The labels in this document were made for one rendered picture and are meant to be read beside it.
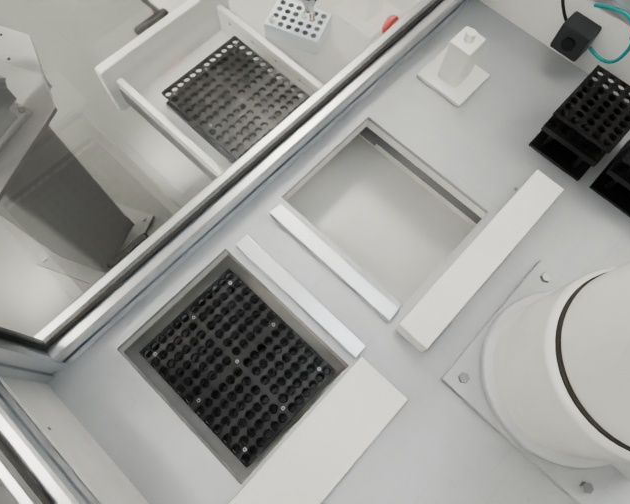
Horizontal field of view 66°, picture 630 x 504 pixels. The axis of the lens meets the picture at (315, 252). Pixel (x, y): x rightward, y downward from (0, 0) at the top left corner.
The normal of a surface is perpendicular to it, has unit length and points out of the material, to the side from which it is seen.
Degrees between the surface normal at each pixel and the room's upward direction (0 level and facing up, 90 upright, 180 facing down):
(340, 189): 0
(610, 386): 82
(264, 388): 0
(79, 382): 0
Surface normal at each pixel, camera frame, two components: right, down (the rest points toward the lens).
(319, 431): 0.02, -0.33
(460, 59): -0.69, 0.68
